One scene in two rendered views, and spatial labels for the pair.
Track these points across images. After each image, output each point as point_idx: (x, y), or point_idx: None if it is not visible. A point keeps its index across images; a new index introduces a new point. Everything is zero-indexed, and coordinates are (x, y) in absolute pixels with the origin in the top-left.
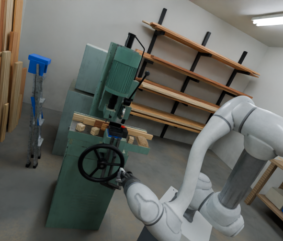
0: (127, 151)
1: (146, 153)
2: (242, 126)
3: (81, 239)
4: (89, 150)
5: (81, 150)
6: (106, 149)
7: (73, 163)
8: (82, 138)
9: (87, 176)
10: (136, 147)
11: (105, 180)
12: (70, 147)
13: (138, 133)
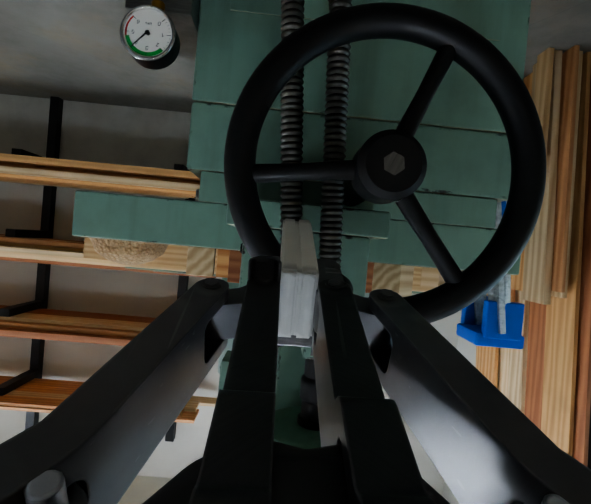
0: (201, 195)
1: (85, 197)
2: None
3: None
4: (493, 275)
5: (448, 167)
6: (346, 232)
7: (475, 85)
8: (455, 240)
9: (471, 55)
10: (155, 227)
11: (339, 26)
12: (503, 179)
13: (162, 261)
